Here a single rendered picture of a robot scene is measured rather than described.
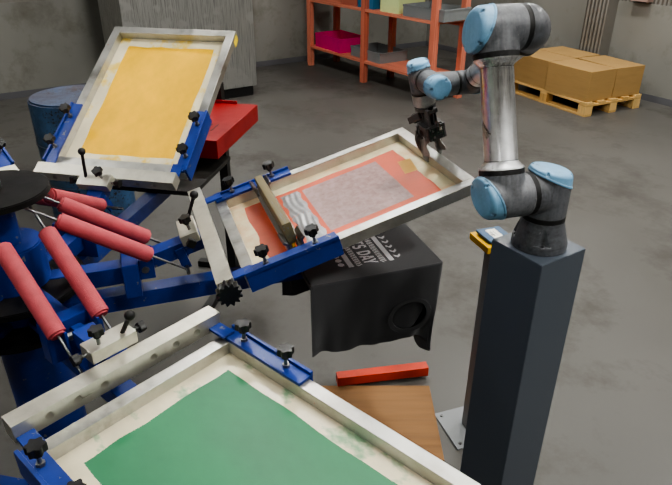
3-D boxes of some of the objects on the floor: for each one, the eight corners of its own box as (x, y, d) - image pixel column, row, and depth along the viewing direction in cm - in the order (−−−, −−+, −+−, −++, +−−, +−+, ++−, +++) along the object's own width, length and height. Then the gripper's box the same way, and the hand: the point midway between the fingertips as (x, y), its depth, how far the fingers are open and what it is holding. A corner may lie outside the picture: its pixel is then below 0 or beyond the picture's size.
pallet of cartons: (645, 106, 728) (655, 64, 705) (590, 119, 679) (600, 74, 656) (550, 81, 834) (557, 44, 811) (497, 91, 785) (502, 52, 762)
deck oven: (222, 75, 859) (208, -90, 763) (260, 95, 767) (250, -91, 671) (106, 90, 782) (74, -91, 686) (133, 114, 690) (101, -92, 594)
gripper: (416, 114, 198) (427, 171, 210) (447, 102, 200) (456, 159, 211) (405, 107, 206) (416, 162, 217) (435, 96, 207) (445, 151, 219)
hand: (432, 155), depth 216 cm, fingers closed on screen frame, 4 cm apart
